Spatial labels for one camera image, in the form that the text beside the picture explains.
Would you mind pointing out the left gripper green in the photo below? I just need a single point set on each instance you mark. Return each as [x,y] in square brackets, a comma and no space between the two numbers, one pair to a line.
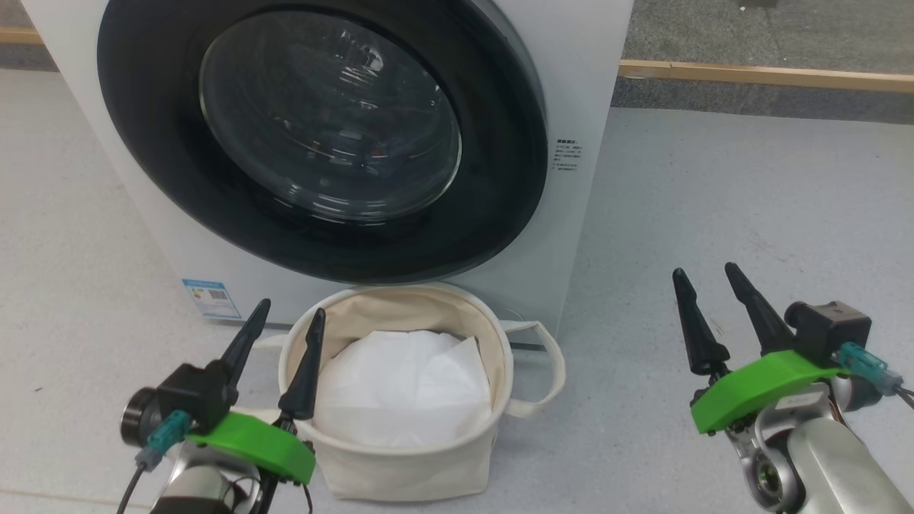
[264,446]

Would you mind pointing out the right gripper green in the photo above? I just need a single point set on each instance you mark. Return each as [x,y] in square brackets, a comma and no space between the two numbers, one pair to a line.
[764,382]

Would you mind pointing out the cream canvas laundry basket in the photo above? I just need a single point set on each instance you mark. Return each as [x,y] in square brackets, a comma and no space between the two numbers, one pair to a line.
[400,471]

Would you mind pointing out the white front-load washing machine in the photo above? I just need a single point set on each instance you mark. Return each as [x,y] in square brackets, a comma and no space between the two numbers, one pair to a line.
[578,71]

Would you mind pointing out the blue energy label sticker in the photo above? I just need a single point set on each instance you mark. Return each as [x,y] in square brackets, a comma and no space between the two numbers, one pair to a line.
[212,298]

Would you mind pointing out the white cloth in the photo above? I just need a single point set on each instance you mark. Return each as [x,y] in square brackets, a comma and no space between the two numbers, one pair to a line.
[400,392]

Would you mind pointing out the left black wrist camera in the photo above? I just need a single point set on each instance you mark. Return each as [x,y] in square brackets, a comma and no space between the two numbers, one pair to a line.
[193,392]

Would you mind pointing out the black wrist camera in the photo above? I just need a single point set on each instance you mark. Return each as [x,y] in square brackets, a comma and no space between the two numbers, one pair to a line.
[832,328]
[193,392]

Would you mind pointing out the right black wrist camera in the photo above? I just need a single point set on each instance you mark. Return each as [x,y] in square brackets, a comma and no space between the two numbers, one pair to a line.
[832,328]

